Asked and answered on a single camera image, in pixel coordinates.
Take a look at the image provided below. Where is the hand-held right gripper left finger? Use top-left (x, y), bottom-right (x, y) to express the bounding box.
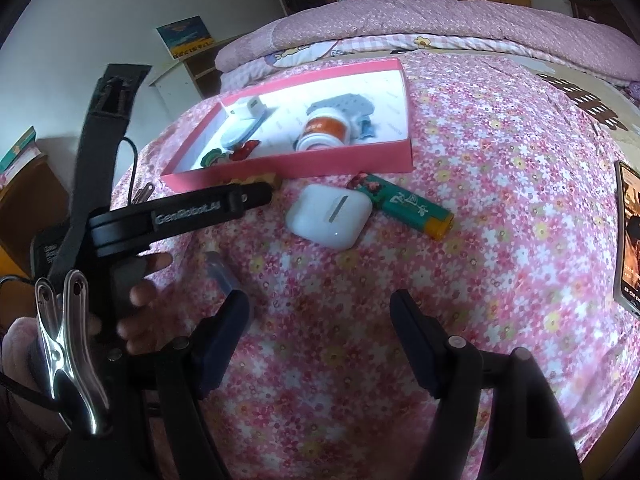
top-left (151, 289), bottom-right (252, 480)

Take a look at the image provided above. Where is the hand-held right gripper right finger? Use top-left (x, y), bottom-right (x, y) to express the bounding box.
top-left (390, 289), bottom-right (587, 480)

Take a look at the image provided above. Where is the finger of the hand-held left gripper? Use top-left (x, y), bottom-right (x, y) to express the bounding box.
top-left (89, 181), bottom-right (275, 259)

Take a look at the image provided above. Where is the green toy keychain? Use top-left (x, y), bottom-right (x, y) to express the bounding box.
top-left (200, 147), bottom-right (232, 170)

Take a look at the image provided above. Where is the red figurine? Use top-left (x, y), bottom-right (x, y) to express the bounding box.
top-left (231, 140), bottom-right (261, 162)

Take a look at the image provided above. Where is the grey round disc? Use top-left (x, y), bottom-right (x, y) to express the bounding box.
top-left (220, 115), bottom-right (263, 150)

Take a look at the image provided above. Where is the white charger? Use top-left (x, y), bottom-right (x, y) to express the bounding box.
top-left (222, 96), bottom-right (267, 120)

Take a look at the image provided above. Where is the green lighter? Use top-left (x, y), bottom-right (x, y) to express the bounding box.
top-left (347, 172), bottom-right (456, 238)

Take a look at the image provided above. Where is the white pill bottle orange label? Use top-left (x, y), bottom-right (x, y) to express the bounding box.
top-left (295, 110), bottom-right (353, 152)

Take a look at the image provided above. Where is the pink cardboard box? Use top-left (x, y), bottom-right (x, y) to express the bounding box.
top-left (161, 57), bottom-right (415, 193)

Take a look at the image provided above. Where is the grey dotted pack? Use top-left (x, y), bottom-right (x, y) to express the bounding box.
top-left (306, 92), bottom-right (376, 138)

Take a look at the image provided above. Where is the person's left forearm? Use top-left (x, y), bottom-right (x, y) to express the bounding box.
top-left (0, 316), bottom-right (51, 396)

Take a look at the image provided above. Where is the person's left hand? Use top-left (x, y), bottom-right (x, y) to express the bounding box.
top-left (116, 253), bottom-right (201, 357)

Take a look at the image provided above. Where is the clear blue plastic piece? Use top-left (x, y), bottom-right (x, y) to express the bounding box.
top-left (204, 251), bottom-right (241, 293)

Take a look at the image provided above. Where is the wooden nightstand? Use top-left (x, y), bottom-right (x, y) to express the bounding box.
top-left (0, 155), bottom-right (71, 281)

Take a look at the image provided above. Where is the stack of books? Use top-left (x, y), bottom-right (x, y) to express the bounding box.
top-left (0, 126), bottom-right (38, 186)

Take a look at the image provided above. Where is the white shelf unit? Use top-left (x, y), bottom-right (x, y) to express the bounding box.
top-left (147, 35), bottom-right (251, 111)

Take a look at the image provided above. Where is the white earbud case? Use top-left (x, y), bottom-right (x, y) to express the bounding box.
top-left (285, 183), bottom-right (374, 252)

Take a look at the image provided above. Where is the blue and yellow poster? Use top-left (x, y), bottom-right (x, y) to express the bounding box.
top-left (156, 15), bottom-right (217, 61)

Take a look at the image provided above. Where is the pink floral bedspread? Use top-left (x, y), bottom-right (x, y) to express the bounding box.
top-left (110, 52), bottom-right (640, 480)

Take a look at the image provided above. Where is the smartphone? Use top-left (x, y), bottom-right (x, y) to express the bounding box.
top-left (612, 160), bottom-right (640, 317)

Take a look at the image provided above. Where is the cartoon printed bed sheet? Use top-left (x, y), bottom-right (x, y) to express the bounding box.
top-left (222, 32), bottom-right (640, 136)

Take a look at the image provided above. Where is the folded pink quilt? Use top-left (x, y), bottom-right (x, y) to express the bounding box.
top-left (215, 0), bottom-right (640, 86)

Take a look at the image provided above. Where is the dark wooden headboard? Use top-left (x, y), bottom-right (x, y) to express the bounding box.
top-left (567, 0), bottom-right (640, 41)

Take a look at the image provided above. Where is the black cable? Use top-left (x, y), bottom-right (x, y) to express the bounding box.
top-left (122, 137), bottom-right (142, 206)
top-left (0, 274), bottom-right (66, 411)

